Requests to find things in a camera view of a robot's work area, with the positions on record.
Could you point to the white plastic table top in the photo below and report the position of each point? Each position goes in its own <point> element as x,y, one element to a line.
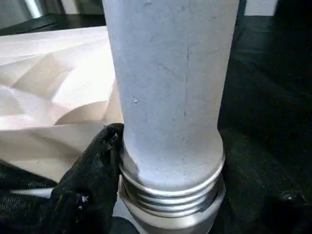
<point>48,73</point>

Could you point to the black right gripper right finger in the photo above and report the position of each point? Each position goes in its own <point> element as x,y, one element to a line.
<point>280,209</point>

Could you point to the white plastic table leg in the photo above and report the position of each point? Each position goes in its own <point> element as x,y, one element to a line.
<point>170,85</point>

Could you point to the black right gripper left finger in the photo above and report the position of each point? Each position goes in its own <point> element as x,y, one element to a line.
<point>85,190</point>

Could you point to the black work mat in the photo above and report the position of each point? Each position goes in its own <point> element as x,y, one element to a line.
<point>268,85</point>

